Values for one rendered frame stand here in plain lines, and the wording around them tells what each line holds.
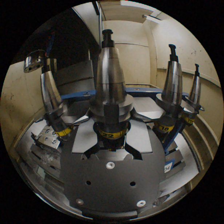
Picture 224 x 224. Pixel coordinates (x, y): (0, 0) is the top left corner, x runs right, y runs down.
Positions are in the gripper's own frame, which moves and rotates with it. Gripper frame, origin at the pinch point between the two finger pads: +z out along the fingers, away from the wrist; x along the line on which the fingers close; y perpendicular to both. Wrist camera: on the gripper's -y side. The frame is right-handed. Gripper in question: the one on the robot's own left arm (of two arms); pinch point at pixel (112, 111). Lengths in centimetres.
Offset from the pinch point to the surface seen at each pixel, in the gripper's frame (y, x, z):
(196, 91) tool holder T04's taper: -6.2, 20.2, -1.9
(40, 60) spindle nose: -22.2, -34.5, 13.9
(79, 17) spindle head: -34.6, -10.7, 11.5
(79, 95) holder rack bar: -2.5, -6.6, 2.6
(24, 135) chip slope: 39, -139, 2
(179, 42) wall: -45, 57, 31
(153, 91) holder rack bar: -3.0, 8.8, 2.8
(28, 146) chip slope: 48, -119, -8
